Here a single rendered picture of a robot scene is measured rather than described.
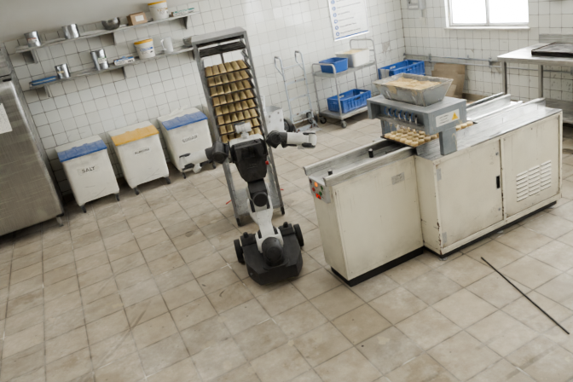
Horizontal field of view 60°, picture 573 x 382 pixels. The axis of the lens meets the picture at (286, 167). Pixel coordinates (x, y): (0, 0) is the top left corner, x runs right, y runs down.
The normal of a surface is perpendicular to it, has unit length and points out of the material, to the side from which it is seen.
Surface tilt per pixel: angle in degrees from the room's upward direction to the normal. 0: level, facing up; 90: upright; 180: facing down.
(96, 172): 90
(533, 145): 90
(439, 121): 90
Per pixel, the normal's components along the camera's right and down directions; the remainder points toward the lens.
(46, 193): 0.44, 0.24
